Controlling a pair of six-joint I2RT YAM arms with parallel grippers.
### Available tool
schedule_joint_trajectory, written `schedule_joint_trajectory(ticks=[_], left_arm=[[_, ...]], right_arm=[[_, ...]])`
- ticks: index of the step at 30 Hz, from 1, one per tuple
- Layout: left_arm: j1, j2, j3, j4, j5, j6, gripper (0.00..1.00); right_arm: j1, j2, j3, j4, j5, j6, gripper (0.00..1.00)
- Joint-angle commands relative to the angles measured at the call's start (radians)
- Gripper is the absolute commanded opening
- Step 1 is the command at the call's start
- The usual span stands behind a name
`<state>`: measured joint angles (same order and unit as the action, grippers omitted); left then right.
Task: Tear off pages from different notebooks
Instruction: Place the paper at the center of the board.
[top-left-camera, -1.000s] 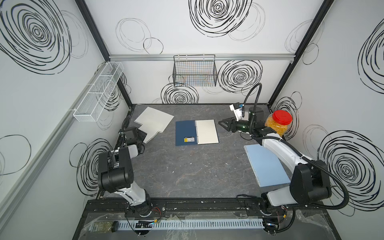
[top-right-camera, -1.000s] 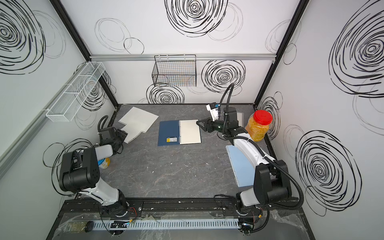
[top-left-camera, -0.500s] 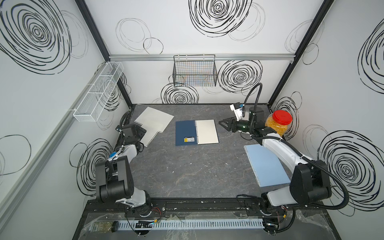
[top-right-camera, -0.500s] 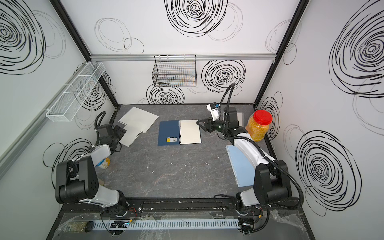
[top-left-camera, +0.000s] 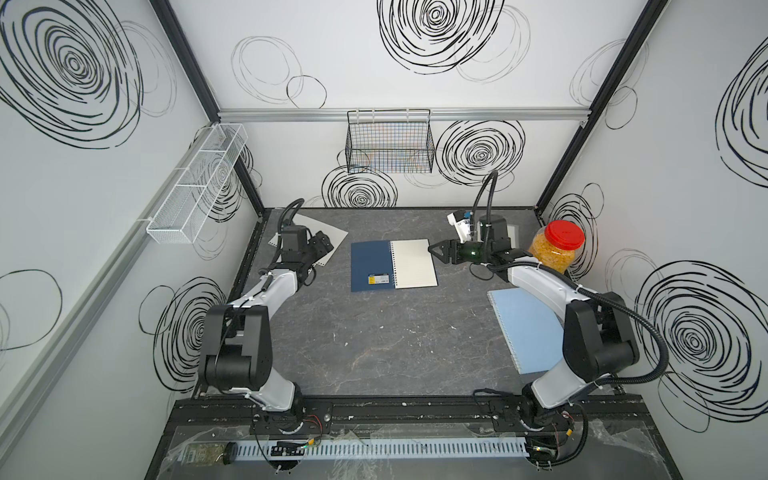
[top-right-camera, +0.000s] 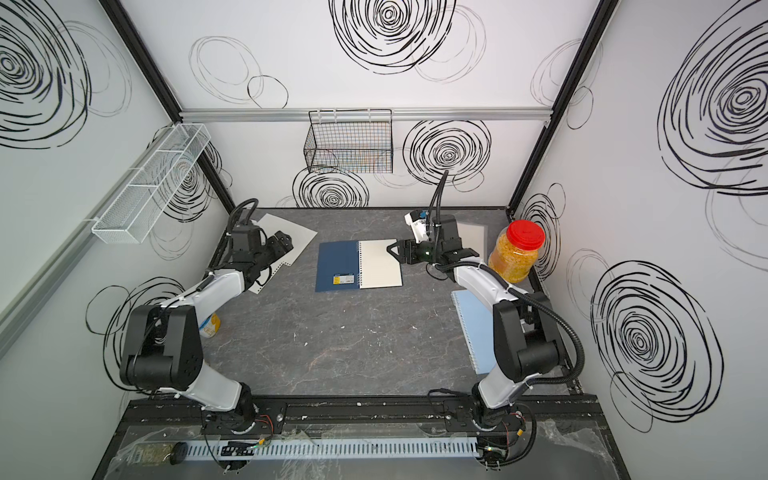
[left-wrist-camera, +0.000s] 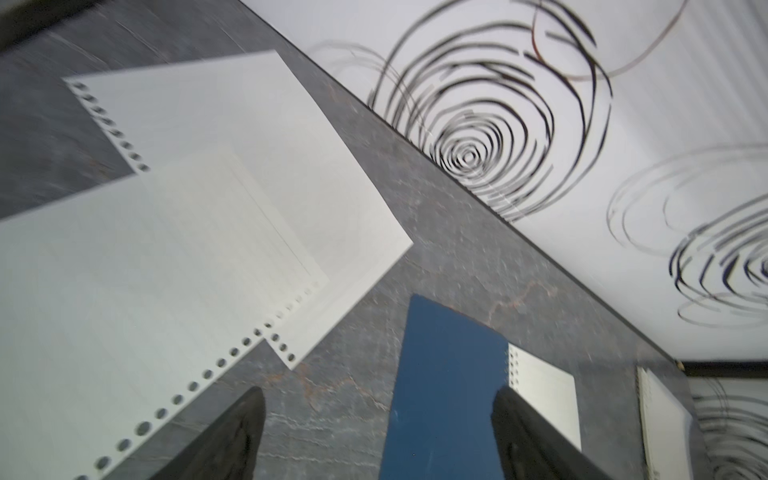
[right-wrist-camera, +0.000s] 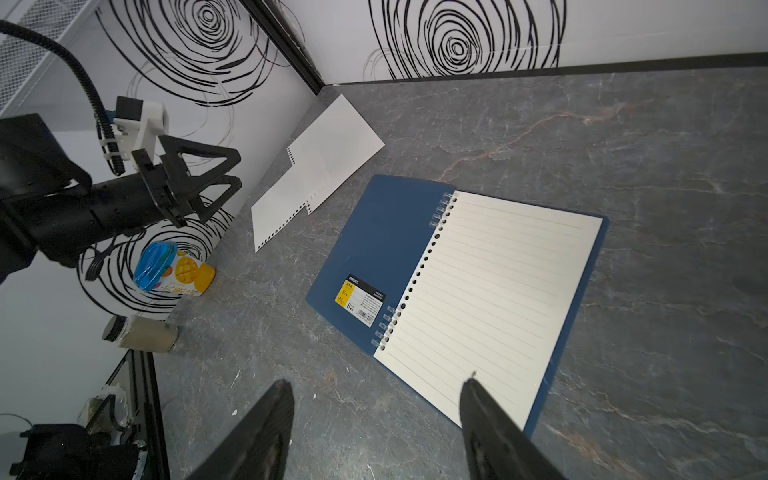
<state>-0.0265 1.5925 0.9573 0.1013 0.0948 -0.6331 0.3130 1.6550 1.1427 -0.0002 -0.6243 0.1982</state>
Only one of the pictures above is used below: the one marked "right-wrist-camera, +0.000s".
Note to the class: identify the white mesh wall shelf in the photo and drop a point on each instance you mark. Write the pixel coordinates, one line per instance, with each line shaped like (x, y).
(23, 63)

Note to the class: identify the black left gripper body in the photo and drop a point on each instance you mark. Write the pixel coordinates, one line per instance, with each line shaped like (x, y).
(41, 213)

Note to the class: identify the dark blue spiral notebook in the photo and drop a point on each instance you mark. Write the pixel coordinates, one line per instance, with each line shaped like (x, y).
(439, 285)

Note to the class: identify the left black frame post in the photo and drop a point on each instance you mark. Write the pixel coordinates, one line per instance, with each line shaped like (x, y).
(283, 29)

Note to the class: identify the small black cap bottle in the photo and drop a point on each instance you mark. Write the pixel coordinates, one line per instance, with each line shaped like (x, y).
(140, 333)

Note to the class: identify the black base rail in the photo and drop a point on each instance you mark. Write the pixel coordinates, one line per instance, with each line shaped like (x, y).
(128, 408)

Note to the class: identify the blue lid snack cup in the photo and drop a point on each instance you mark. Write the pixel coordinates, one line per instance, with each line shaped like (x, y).
(164, 267)

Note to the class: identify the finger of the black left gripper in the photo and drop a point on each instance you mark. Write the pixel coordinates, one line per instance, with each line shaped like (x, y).
(187, 168)
(201, 201)

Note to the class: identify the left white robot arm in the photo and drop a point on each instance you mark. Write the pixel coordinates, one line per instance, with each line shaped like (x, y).
(28, 140)

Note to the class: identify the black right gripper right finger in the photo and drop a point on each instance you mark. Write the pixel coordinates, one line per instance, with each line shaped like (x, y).
(495, 447)

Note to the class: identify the torn lined paper page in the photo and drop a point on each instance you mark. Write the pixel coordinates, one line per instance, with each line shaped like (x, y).
(332, 148)

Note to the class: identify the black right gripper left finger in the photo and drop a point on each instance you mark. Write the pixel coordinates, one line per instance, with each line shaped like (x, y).
(258, 446)

